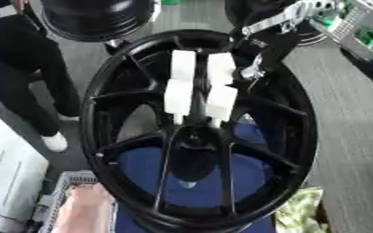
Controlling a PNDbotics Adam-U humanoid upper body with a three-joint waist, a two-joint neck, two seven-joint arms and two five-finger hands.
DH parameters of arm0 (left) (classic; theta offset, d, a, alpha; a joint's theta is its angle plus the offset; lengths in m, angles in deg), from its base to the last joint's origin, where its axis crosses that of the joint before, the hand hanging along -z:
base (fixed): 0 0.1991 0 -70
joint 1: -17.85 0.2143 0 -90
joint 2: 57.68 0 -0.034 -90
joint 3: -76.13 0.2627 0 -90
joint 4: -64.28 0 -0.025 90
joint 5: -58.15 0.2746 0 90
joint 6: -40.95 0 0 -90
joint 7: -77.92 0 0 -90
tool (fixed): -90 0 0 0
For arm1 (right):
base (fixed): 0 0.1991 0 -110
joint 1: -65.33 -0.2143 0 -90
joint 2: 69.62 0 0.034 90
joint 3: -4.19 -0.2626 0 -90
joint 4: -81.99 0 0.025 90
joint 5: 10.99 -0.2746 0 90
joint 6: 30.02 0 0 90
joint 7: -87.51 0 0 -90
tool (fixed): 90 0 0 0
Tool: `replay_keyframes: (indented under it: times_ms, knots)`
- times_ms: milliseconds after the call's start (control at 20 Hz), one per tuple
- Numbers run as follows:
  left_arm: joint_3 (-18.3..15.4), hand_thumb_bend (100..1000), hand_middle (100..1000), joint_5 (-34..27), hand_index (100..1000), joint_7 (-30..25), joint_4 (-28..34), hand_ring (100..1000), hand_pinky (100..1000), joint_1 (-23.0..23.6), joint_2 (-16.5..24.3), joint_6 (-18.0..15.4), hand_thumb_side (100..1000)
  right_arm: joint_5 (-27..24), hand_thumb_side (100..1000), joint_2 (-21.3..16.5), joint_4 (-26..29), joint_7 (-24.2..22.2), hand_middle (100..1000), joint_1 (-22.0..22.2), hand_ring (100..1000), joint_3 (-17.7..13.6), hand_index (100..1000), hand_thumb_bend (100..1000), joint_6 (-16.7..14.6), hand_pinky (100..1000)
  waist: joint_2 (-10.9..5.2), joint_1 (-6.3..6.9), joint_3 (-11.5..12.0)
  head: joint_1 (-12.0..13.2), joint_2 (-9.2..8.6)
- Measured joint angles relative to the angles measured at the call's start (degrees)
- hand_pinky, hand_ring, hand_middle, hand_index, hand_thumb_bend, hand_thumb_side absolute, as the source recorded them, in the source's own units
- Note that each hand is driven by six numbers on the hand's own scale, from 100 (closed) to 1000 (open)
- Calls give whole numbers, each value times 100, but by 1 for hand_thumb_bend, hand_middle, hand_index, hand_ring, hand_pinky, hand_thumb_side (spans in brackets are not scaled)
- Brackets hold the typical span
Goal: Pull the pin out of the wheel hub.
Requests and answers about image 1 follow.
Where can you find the black spoked wheel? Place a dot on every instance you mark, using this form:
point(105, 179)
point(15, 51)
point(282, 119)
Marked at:
point(106, 100)

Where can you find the black round wheel rim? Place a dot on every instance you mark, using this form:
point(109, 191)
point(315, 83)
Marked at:
point(97, 18)
point(313, 37)

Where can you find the person's forearm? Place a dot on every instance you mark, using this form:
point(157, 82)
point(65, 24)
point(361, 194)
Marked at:
point(86, 209)

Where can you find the white plastic case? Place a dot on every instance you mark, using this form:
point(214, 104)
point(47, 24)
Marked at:
point(6, 170)

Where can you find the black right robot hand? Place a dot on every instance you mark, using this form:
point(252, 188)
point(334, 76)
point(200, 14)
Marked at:
point(272, 45)

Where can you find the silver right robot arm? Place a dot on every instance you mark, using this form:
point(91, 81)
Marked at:
point(360, 27)

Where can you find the grey plastic crate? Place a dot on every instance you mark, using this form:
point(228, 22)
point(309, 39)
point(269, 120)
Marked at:
point(67, 179)

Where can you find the person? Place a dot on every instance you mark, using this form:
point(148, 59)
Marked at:
point(22, 66)

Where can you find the green white patterned bag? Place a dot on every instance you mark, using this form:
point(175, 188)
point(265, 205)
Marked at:
point(301, 209)

